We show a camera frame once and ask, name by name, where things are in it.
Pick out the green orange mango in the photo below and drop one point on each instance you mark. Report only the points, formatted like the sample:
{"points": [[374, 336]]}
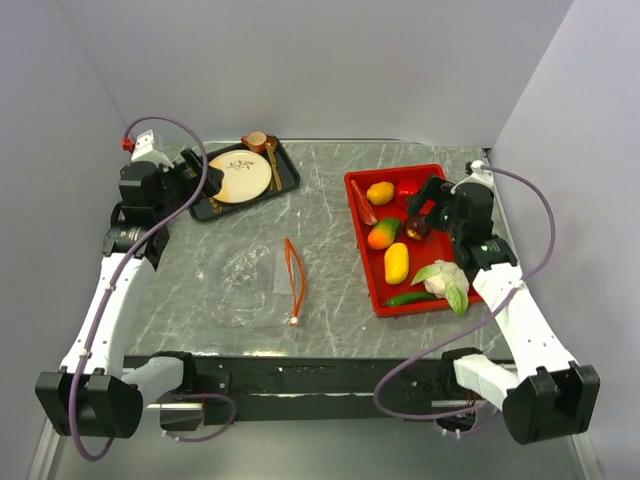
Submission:
{"points": [[383, 234]]}

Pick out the watermelon slice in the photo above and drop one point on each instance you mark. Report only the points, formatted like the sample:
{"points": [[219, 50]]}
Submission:
{"points": [[363, 207]]}

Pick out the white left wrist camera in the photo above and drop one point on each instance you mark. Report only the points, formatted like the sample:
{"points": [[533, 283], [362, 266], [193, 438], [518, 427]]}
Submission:
{"points": [[144, 148]]}

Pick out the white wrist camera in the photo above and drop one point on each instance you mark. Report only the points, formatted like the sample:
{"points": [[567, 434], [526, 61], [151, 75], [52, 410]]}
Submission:
{"points": [[144, 148], [477, 172]]}

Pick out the red bell pepper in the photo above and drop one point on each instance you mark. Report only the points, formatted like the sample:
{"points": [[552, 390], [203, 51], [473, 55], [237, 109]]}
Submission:
{"points": [[404, 190]]}

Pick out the clear zip top bag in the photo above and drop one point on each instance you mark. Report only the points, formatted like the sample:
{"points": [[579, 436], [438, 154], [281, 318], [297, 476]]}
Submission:
{"points": [[254, 289]]}

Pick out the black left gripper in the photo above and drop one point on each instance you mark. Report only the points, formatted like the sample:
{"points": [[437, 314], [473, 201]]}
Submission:
{"points": [[195, 165]]}

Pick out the dark red apple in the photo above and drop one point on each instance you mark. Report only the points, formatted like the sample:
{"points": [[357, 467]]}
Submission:
{"points": [[417, 228]]}

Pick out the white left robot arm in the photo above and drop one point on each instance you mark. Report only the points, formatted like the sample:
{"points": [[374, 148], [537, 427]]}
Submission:
{"points": [[90, 394]]}

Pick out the white cauliflower with leaves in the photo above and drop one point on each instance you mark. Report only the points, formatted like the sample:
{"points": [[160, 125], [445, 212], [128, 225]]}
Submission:
{"points": [[447, 281]]}

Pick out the cream floral plate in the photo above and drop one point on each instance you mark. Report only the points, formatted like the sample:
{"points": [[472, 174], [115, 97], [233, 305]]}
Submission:
{"points": [[246, 176]]}

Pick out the small orange cup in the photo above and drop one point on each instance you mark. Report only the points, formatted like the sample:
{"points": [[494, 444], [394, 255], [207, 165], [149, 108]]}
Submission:
{"points": [[255, 141]]}

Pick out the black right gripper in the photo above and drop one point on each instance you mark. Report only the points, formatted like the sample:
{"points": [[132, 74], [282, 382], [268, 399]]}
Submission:
{"points": [[443, 194]]}

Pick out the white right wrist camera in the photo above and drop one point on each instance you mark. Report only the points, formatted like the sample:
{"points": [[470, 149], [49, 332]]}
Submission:
{"points": [[477, 172]]}

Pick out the gold spoon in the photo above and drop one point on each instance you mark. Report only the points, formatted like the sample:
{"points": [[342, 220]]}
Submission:
{"points": [[271, 146]]}

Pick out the green chili pepper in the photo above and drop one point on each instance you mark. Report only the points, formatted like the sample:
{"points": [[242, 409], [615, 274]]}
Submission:
{"points": [[409, 298]]}

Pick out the gold fork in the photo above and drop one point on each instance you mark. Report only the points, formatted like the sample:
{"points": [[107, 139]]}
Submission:
{"points": [[216, 207]]}

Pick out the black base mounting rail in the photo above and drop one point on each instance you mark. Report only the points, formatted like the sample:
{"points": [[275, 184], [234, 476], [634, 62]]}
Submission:
{"points": [[269, 388]]}

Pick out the red plastic bin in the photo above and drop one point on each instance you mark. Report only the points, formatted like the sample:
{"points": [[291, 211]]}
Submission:
{"points": [[409, 264]]}

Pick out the yellow mango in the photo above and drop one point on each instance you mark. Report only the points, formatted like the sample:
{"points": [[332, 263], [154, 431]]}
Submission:
{"points": [[396, 263]]}

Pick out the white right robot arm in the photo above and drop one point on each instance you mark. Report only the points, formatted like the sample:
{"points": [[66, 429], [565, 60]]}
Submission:
{"points": [[548, 395]]}

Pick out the small yellow orange fruit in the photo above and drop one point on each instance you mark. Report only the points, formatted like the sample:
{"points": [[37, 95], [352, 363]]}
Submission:
{"points": [[380, 193]]}

